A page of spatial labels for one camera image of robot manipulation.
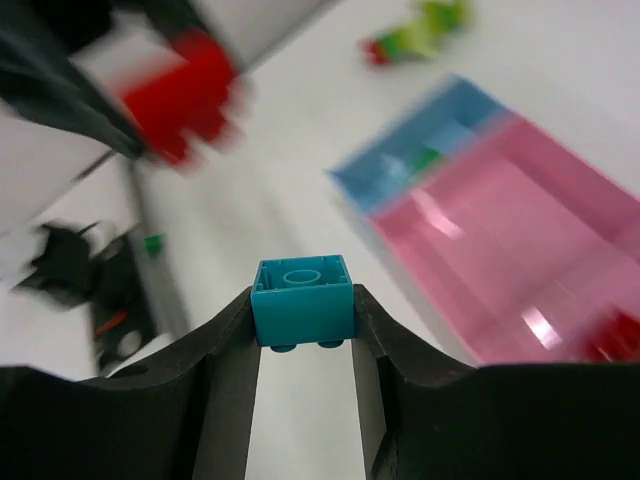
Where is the large pink bin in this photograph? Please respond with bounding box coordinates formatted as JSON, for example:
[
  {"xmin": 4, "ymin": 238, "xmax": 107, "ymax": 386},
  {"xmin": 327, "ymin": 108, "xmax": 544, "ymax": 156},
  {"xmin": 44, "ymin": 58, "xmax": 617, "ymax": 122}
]
[{"xmin": 373, "ymin": 116, "xmax": 639, "ymax": 364}]

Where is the teal square lego brick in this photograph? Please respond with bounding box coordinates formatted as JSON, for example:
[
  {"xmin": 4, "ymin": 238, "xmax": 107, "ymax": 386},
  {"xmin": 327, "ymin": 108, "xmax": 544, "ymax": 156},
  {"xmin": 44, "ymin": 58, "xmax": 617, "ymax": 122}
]
[{"xmin": 250, "ymin": 255, "xmax": 355, "ymax": 353}]

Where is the left light blue bin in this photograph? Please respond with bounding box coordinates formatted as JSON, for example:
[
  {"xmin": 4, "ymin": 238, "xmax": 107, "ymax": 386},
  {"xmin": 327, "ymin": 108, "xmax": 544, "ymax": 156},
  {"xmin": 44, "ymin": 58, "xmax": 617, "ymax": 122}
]
[{"xmin": 329, "ymin": 76, "xmax": 508, "ymax": 215}]

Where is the red round lego brick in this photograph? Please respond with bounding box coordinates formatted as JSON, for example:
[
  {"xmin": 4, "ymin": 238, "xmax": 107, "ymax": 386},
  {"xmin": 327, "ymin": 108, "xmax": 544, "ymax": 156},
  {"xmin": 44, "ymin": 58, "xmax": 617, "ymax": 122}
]
[{"xmin": 116, "ymin": 28, "xmax": 243, "ymax": 170}]

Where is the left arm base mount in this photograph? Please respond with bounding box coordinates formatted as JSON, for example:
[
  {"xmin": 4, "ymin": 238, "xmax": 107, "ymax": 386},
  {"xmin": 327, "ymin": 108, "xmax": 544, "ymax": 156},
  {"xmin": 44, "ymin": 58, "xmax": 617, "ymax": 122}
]
[{"xmin": 13, "ymin": 221, "xmax": 158, "ymax": 376}]

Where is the red lego plate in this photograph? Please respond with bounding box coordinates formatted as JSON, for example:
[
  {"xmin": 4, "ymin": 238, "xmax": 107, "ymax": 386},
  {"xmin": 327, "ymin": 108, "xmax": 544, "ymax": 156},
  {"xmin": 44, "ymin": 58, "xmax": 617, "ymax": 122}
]
[{"xmin": 584, "ymin": 310, "xmax": 639, "ymax": 363}]

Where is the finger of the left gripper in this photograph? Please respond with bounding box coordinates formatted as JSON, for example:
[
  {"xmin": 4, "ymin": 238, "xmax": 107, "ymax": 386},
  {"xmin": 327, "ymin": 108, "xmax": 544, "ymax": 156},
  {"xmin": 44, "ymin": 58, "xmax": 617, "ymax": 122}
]
[{"xmin": 1, "ymin": 1, "xmax": 145, "ymax": 159}]

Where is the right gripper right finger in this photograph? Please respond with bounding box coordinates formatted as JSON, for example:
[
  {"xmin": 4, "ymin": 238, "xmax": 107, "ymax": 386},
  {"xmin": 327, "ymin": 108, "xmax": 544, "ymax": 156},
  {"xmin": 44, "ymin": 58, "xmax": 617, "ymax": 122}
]
[{"xmin": 352, "ymin": 285, "xmax": 639, "ymax": 479}]

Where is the green yellow red lego stack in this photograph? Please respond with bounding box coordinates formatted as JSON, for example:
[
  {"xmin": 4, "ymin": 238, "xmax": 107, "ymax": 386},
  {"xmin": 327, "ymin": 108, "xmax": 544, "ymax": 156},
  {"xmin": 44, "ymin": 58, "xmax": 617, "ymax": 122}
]
[{"xmin": 360, "ymin": 0, "xmax": 473, "ymax": 66}]

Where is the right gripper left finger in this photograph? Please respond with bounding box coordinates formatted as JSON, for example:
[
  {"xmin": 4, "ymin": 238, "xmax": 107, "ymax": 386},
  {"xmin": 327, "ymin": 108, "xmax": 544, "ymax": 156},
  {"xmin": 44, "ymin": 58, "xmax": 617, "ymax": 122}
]
[{"xmin": 1, "ymin": 292, "xmax": 260, "ymax": 479}]

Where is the small green lego brick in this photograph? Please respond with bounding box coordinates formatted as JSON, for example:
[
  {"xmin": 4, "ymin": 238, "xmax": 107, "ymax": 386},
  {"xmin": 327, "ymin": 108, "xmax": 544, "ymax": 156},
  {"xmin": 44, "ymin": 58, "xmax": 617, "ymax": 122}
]
[{"xmin": 143, "ymin": 235, "xmax": 164, "ymax": 256}]

